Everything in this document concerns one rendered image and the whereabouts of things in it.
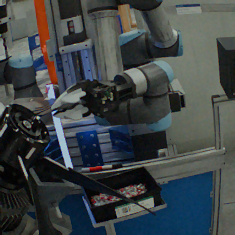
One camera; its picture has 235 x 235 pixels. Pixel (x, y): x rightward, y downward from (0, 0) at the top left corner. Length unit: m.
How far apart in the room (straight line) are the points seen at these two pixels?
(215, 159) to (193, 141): 1.58
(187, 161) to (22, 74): 0.75
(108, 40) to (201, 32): 1.63
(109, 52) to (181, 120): 1.76
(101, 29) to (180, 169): 0.55
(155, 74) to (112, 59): 0.14
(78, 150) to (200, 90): 1.40
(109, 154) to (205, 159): 0.47
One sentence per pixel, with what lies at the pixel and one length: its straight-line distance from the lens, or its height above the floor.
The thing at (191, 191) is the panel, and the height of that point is 0.70.
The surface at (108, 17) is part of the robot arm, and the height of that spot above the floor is 1.37.
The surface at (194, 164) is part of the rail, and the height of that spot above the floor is 0.82.
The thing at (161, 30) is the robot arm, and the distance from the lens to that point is 1.22.
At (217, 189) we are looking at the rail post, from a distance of 1.31.
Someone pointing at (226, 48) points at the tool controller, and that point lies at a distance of 1.07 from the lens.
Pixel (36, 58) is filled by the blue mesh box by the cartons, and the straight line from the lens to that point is 7.74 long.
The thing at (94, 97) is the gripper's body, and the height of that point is 1.19.
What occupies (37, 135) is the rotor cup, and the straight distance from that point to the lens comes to 0.67.
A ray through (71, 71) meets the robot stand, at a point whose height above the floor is 1.13.
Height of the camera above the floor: 1.43
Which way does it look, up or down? 20 degrees down
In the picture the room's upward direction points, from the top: 11 degrees counter-clockwise
